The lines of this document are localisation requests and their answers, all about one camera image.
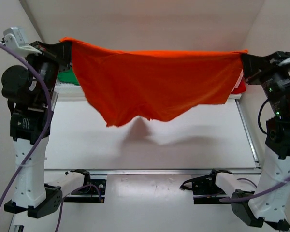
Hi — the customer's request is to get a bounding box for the red folded t shirt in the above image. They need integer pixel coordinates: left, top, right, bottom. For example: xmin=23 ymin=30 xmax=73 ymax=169
xmin=231 ymin=80 xmax=246 ymax=94

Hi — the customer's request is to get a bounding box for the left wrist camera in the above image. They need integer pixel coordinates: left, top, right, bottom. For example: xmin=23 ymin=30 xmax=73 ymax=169
xmin=3 ymin=27 xmax=41 ymax=57

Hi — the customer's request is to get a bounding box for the green t shirt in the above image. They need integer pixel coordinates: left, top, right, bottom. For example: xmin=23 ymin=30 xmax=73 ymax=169
xmin=58 ymin=69 xmax=79 ymax=86

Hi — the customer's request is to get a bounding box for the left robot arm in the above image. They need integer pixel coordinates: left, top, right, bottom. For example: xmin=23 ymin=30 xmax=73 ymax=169
xmin=1 ymin=41 xmax=72 ymax=218

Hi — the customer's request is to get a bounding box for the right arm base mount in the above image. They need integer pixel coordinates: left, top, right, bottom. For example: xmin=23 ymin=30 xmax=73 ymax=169
xmin=179 ymin=169 xmax=235 ymax=205

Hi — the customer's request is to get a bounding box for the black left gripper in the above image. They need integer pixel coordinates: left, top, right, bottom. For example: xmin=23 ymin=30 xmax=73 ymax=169
xmin=30 ymin=29 xmax=78 ymax=93

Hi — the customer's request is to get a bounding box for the orange t shirt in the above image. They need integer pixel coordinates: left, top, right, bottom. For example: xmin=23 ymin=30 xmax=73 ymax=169
xmin=61 ymin=37 xmax=247 ymax=127

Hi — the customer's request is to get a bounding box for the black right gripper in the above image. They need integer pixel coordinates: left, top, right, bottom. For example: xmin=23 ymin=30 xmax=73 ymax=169
xmin=238 ymin=48 xmax=290 ymax=110

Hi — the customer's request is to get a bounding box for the pink folded t shirt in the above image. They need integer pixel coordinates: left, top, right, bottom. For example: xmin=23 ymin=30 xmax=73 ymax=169
xmin=234 ymin=70 xmax=244 ymax=89

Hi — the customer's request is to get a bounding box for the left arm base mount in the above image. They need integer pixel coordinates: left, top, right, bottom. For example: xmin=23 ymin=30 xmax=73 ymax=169
xmin=64 ymin=169 xmax=107 ymax=203

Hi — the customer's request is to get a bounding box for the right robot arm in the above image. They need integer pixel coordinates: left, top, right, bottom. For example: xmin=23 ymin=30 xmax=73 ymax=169
xmin=228 ymin=51 xmax=290 ymax=231

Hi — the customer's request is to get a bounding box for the white plastic basket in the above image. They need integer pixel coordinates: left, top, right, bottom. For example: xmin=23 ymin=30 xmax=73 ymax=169
xmin=55 ymin=81 xmax=84 ymax=95

